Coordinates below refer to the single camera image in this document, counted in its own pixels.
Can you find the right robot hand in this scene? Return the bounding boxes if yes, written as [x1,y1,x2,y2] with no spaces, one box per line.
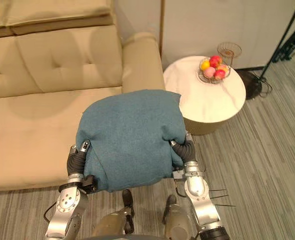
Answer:
[169,130,199,168]

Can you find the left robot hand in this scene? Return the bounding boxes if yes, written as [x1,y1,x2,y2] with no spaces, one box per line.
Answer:
[66,139,92,176]

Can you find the teal blue cushion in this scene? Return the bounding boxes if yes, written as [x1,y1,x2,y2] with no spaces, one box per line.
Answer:
[75,89,186,193]

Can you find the round white marble side table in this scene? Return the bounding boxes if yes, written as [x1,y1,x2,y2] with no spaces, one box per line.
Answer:
[163,55,247,136]

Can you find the robot right leg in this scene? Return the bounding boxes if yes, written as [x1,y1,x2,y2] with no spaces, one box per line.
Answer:
[161,194,196,240]

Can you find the robot leg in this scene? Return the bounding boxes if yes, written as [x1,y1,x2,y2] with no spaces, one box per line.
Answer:
[161,194,196,240]
[91,189,136,238]

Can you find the robot left leg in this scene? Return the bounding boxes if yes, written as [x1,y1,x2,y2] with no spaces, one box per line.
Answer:
[91,189,136,238]

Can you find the beige leather sofa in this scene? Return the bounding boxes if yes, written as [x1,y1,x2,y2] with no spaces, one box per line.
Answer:
[0,0,166,193]

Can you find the pink peach fruit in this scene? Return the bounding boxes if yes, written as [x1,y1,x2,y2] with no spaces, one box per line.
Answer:
[203,67,216,79]

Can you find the black tripod stand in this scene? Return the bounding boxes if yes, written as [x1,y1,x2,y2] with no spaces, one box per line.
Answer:
[259,0,295,82]

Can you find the wire fruit basket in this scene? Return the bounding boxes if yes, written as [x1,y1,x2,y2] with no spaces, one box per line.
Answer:
[198,56,231,85]

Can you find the black cable on floor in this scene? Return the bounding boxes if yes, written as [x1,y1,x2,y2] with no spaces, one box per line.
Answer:
[252,71,273,99]

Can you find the empty wire basket tier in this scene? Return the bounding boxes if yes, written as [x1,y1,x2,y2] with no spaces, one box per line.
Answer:
[217,41,243,59]

